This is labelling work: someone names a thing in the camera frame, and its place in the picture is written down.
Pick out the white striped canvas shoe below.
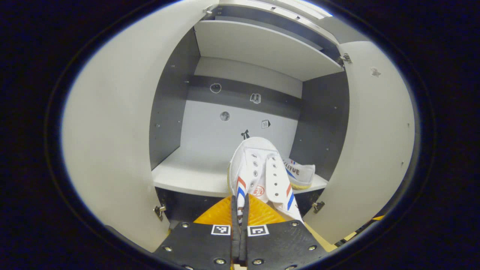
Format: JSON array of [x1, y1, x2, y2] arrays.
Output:
[[227, 136, 304, 225], [282, 157, 316, 191]]

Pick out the white shoe cabinet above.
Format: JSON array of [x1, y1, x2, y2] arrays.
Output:
[[149, 0, 350, 225]]

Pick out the white shoe cabinet door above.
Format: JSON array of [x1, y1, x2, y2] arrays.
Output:
[[62, 0, 218, 252], [303, 40, 416, 245]]

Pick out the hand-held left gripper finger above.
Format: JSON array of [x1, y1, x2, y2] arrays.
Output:
[[154, 194, 240, 270], [240, 193, 329, 270]]

